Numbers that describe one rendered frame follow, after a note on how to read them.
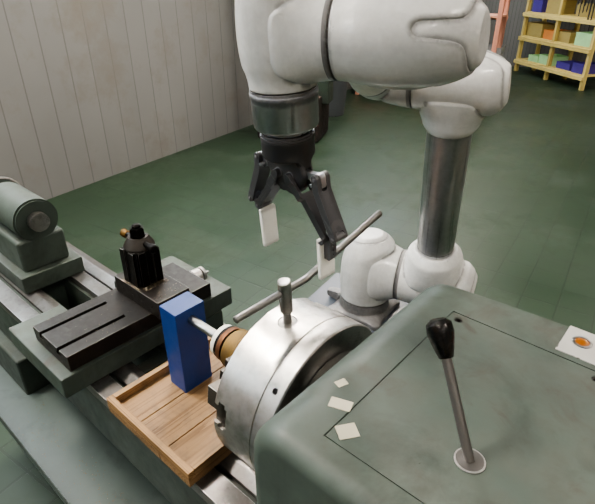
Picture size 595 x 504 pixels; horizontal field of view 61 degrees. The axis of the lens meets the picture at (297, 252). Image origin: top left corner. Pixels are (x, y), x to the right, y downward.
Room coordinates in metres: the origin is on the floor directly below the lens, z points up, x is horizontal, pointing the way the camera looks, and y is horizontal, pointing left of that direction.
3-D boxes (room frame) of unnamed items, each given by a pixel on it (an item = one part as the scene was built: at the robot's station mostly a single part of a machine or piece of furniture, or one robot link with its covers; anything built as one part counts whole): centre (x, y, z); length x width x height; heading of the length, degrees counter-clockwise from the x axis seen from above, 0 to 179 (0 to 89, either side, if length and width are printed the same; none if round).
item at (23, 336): (1.16, 0.48, 0.90); 0.53 x 0.30 x 0.06; 138
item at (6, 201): (1.49, 0.90, 1.01); 0.30 x 0.20 x 0.29; 48
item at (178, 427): (0.87, 0.20, 0.89); 0.36 x 0.30 x 0.04; 138
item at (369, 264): (1.33, -0.23, 0.97); 0.18 x 0.16 x 0.22; 67
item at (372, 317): (1.34, -0.20, 0.83); 0.22 x 0.18 x 0.06; 57
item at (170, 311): (0.92, 0.26, 1.00); 0.08 x 0.06 x 0.23; 138
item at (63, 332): (1.12, 0.46, 0.95); 0.43 x 0.18 x 0.04; 138
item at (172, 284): (1.15, 0.40, 1.00); 0.20 x 0.10 x 0.05; 48
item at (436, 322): (0.46, -0.17, 1.38); 0.04 x 0.03 x 0.05; 48
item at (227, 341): (0.79, 0.11, 1.08); 0.09 x 0.09 x 0.09; 48
